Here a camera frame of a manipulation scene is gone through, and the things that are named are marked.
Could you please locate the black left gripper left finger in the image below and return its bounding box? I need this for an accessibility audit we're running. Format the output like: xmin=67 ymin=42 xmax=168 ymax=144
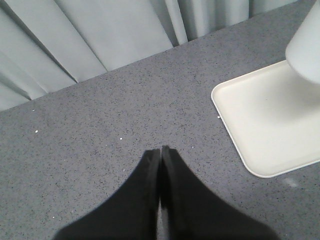
xmin=55 ymin=149 xmax=161 ymax=240

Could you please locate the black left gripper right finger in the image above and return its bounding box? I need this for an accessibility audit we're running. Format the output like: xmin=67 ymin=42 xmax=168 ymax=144
xmin=160 ymin=146 xmax=279 ymax=240

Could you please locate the white smiley mug black handle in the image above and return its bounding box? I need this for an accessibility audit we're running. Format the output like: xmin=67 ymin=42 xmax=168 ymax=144
xmin=285 ymin=0 xmax=320 ymax=84

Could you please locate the cream rectangular plastic tray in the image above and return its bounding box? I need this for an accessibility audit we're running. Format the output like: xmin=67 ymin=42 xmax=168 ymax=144
xmin=211 ymin=60 xmax=320 ymax=178

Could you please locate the grey pleated curtain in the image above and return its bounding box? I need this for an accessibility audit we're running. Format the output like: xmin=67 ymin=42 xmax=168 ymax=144
xmin=0 ymin=0 xmax=287 ymax=110

